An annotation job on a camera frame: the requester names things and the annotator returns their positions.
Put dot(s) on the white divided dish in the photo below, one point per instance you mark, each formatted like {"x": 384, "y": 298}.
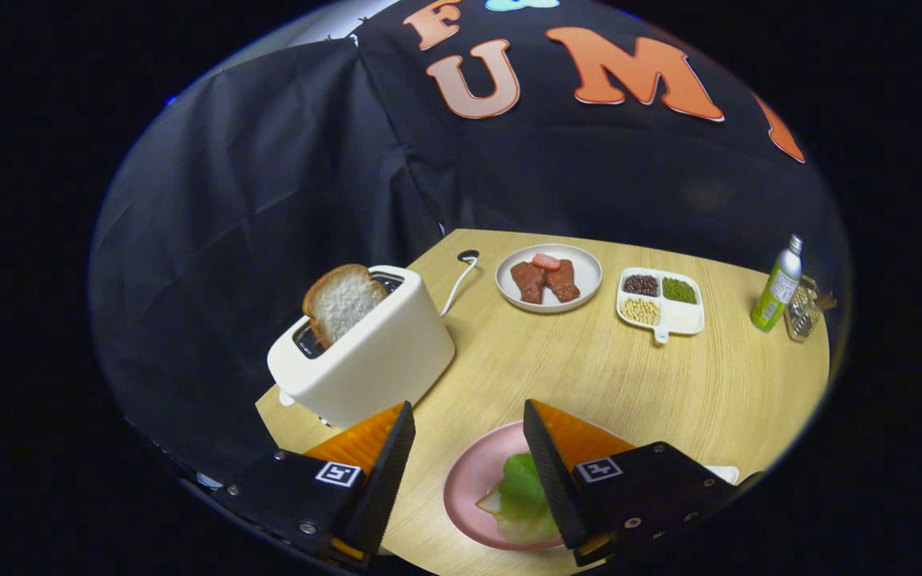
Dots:
{"x": 681, "y": 316}

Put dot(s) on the pink sausage slice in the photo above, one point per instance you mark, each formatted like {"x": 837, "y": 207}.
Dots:
{"x": 546, "y": 262}

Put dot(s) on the black backdrop cloth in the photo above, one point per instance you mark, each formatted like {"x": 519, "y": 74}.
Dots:
{"x": 269, "y": 176}

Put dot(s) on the brown meat piece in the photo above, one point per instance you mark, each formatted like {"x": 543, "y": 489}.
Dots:
{"x": 528, "y": 282}
{"x": 563, "y": 282}

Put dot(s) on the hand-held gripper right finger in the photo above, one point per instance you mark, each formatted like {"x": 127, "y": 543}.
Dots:
{"x": 553, "y": 480}

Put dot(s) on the green beans portion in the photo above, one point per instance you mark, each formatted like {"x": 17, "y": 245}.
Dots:
{"x": 679, "y": 290}

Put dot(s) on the white round plate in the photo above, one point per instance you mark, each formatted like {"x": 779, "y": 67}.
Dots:
{"x": 585, "y": 276}

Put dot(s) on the green label metal bottle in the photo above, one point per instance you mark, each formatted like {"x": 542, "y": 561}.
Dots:
{"x": 775, "y": 292}

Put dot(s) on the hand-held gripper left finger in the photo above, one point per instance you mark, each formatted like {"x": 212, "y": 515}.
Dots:
{"x": 385, "y": 472}

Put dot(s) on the white toaster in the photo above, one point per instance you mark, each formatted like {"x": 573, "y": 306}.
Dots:
{"x": 381, "y": 360}

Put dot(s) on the red beans portion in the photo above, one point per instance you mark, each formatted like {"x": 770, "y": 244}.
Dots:
{"x": 641, "y": 286}

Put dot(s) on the yellow soybeans portion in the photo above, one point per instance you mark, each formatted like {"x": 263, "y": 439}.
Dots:
{"x": 641, "y": 310}

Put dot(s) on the green lettuce leaf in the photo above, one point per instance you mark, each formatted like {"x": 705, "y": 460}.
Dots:
{"x": 521, "y": 492}

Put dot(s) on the pink plate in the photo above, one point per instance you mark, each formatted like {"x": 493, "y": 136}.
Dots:
{"x": 469, "y": 488}

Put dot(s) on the toasted bread slice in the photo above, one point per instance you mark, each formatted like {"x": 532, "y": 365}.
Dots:
{"x": 342, "y": 302}

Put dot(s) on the white curved plate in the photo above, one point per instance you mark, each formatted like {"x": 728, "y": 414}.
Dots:
{"x": 723, "y": 474}

